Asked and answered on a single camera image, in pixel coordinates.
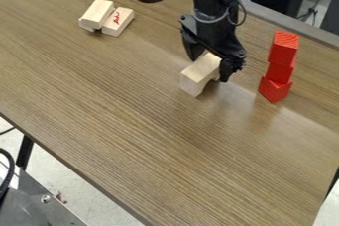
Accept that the wooden block with red mark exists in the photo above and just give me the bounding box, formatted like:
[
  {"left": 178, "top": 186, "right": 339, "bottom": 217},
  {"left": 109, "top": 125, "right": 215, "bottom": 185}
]
[{"left": 100, "top": 6, "right": 136, "bottom": 38}]

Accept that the wooden arch block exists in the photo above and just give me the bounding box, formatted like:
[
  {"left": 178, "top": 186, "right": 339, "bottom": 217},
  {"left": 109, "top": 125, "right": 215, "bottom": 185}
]
[{"left": 178, "top": 52, "right": 224, "bottom": 98}]

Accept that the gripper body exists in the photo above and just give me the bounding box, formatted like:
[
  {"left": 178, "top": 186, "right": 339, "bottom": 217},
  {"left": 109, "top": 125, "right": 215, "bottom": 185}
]
[{"left": 178, "top": 10, "right": 248, "bottom": 59}]

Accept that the plain wooden block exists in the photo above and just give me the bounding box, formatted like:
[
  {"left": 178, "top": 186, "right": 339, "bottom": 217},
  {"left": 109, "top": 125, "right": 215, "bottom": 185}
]
[{"left": 77, "top": 0, "right": 117, "bottom": 33}]

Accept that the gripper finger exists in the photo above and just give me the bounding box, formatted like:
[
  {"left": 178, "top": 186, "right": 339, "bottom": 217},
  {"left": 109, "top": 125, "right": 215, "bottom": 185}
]
[
  {"left": 179, "top": 30, "right": 208, "bottom": 62},
  {"left": 218, "top": 56, "right": 247, "bottom": 83}
]

